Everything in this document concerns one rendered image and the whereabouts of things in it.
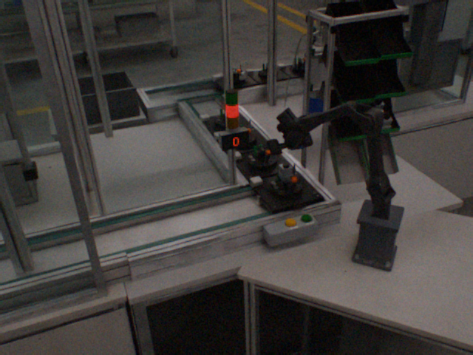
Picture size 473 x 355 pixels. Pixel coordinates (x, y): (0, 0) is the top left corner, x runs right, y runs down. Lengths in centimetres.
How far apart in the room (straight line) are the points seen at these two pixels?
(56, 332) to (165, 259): 45
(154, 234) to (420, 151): 184
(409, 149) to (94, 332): 209
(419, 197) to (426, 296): 62
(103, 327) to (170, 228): 45
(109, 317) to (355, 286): 90
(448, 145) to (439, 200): 101
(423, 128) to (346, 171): 108
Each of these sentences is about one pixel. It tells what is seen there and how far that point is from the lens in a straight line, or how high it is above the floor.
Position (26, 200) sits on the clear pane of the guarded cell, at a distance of 157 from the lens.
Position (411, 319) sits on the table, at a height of 86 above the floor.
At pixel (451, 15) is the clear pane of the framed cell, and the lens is 306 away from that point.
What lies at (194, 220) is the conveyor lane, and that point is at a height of 92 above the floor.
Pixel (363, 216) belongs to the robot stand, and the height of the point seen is 106.
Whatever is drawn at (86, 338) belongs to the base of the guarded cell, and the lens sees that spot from 192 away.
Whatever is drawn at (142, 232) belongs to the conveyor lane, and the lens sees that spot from 198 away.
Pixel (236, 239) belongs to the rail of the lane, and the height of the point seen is 92.
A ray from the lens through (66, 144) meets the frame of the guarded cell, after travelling 147.
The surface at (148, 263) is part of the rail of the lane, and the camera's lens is 181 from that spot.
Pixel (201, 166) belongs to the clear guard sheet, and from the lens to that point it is 203.
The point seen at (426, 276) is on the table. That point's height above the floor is 86.
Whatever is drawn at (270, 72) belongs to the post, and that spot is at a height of 109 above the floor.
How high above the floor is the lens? 211
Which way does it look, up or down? 32 degrees down
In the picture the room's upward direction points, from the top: 2 degrees counter-clockwise
